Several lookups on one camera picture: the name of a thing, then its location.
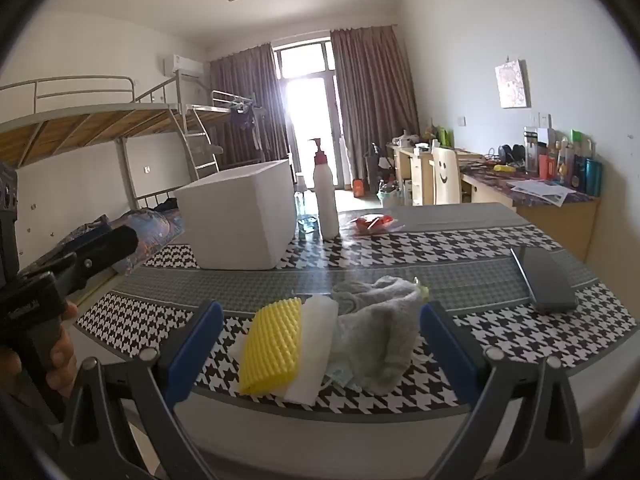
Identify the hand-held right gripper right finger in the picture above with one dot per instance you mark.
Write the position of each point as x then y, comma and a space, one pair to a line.
445, 345

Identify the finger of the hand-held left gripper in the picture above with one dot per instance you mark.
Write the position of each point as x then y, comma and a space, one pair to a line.
107, 247

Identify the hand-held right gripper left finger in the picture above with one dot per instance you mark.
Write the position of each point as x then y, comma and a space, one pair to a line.
195, 345

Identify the green printed plastic bag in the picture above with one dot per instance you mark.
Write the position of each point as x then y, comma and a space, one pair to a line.
424, 291

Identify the grey towel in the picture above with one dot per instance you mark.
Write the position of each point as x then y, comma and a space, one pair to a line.
380, 330

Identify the yellow ridged sponge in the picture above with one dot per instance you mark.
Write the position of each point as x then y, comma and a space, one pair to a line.
270, 345

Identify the white foam box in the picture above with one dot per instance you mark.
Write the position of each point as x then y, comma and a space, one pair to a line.
235, 220

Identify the person's left hand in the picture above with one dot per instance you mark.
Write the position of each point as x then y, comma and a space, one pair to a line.
62, 360

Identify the blue patterned quilt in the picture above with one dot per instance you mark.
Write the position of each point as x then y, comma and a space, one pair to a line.
155, 230

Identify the houndstooth tablecloth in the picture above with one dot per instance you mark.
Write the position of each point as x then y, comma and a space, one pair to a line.
450, 255

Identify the dark flat case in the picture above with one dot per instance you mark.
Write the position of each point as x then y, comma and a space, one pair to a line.
545, 280

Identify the grey metal bunk bed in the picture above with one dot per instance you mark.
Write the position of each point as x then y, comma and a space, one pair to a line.
100, 120
220, 107

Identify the red snack packet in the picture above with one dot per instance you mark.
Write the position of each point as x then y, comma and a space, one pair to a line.
372, 222

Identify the full waste bin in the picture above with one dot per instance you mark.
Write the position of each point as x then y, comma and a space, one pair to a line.
387, 199

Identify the wooden desk patterned cover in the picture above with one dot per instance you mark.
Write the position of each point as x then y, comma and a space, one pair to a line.
550, 225

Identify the wooden desk with drawers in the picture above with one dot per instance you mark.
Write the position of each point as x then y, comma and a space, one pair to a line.
420, 180

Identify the wooden chair smiley face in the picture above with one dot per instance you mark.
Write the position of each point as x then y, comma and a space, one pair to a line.
445, 175

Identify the clear bottle blue liquid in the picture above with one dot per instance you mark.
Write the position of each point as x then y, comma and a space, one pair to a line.
305, 210

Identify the orange bag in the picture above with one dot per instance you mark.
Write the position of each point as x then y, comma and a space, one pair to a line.
358, 189

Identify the printed papers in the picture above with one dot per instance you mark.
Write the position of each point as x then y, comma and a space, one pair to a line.
542, 191

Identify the dark hanging clothes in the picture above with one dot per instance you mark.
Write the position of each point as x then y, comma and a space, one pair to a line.
245, 120

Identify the white pump lotion bottle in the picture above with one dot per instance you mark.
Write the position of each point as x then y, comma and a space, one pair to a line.
325, 200

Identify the white air conditioner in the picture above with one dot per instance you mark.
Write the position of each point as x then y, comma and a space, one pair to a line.
182, 64

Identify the brown curtain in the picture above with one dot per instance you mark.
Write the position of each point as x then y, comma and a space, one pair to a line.
370, 85
240, 80

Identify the row of bottles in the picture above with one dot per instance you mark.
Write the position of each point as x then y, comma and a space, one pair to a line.
575, 170

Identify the glass balcony door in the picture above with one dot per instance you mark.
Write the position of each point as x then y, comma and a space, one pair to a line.
310, 110

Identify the white wall socket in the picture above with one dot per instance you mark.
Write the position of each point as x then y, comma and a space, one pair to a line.
544, 120

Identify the wall picture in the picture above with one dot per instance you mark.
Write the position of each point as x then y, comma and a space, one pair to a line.
512, 85

